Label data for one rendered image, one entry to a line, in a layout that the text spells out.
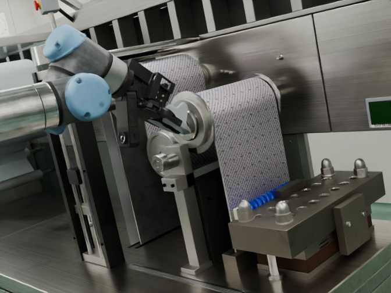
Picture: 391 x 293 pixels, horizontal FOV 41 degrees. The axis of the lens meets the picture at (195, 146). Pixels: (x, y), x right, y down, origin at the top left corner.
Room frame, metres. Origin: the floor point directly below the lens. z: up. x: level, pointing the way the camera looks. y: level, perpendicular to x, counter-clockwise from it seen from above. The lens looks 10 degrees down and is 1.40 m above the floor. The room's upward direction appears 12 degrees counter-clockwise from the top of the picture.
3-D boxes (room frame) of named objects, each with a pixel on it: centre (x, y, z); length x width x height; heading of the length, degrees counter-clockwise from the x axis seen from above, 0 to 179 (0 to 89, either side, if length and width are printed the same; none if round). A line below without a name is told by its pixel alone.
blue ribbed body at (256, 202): (1.22, -0.14, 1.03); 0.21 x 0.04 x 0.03; 132
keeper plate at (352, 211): (1.11, -0.31, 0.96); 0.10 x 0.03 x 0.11; 132
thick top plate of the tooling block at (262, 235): (1.17, -0.24, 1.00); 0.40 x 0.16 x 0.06; 132
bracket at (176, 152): (1.20, 0.06, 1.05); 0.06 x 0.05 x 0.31; 132
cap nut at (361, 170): (1.25, -0.39, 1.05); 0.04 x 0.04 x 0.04
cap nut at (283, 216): (1.03, -0.15, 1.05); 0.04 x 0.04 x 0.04
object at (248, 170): (1.24, -0.13, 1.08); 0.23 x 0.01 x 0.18; 132
